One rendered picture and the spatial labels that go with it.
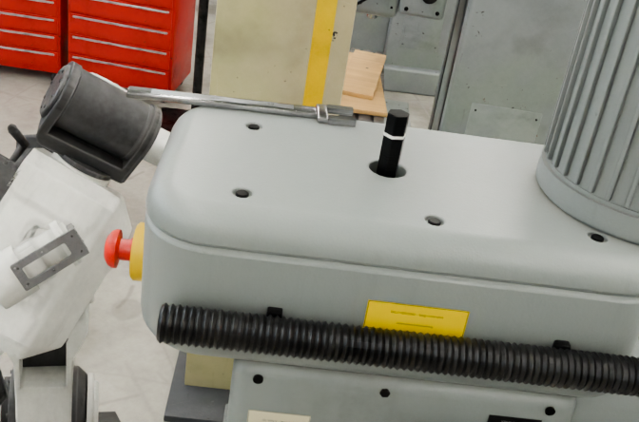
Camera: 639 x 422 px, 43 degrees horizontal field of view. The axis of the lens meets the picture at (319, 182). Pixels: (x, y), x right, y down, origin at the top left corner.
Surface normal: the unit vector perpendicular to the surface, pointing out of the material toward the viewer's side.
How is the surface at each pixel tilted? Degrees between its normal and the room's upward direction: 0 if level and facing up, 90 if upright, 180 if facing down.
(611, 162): 90
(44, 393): 95
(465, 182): 0
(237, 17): 90
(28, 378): 5
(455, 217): 0
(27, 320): 58
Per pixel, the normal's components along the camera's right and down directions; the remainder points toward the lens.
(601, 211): -0.66, 0.26
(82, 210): 0.26, -0.07
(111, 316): 0.14, -0.88
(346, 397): 0.00, 0.46
